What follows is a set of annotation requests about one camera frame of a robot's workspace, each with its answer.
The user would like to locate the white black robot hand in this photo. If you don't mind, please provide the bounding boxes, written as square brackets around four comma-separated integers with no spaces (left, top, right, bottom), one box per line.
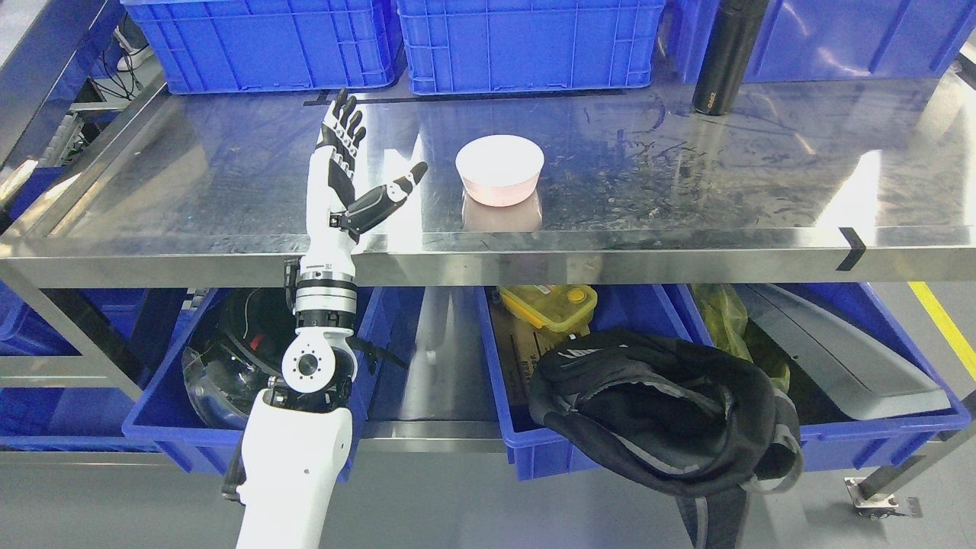
[300,88,429,277]

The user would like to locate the pink plastic bowl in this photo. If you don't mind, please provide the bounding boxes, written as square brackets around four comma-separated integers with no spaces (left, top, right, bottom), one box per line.
[454,134,546,207]

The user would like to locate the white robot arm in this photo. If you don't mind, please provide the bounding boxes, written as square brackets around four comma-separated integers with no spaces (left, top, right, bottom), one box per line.
[236,255,357,548]

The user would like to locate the blue crate top middle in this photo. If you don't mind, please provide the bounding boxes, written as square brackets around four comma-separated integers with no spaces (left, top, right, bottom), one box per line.
[396,1,666,96]

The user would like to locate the blue crate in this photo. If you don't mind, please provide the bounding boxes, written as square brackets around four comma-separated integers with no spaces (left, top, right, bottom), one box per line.
[124,1,403,95]
[396,1,666,96]
[667,0,976,85]

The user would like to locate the blue bin lower middle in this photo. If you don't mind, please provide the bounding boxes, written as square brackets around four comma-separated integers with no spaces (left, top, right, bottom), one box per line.
[474,284,712,482]

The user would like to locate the blue bin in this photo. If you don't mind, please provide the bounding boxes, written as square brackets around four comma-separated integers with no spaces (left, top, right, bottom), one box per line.
[474,284,712,482]
[663,282,972,474]
[122,288,411,476]

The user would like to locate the black helmet with visor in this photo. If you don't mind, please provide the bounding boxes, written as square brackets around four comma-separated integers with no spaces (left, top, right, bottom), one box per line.
[181,287,295,430]

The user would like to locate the blue crate top left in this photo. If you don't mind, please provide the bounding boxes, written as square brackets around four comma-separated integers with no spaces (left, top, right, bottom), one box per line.
[124,1,403,95]

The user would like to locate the yellow lunch box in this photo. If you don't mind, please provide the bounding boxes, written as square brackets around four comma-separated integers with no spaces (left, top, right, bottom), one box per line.
[497,284,599,334]

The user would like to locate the blue bin lower left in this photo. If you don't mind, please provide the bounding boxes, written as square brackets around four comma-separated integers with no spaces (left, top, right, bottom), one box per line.
[122,288,411,476]

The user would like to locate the black backpack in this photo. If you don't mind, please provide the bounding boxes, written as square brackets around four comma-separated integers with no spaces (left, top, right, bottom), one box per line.
[528,328,803,548]

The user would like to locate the green plastic bag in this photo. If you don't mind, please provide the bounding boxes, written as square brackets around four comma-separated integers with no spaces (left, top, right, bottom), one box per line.
[690,284,791,393]

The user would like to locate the black thermos bottle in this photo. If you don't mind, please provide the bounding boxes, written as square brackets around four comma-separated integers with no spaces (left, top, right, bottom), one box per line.
[692,1,769,116]

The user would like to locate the blue crate top right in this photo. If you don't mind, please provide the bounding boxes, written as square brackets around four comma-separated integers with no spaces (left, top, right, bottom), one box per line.
[667,0,976,85]

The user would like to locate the blue bin lower right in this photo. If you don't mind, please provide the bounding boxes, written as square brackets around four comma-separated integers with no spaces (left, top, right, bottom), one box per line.
[663,282,972,474]

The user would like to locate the grey plastic panel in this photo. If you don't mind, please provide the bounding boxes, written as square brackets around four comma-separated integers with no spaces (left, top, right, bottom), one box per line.
[735,284,949,421]

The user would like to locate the steel shelf frame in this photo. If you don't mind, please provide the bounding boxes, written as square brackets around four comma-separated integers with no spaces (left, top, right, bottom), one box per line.
[0,72,976,519]

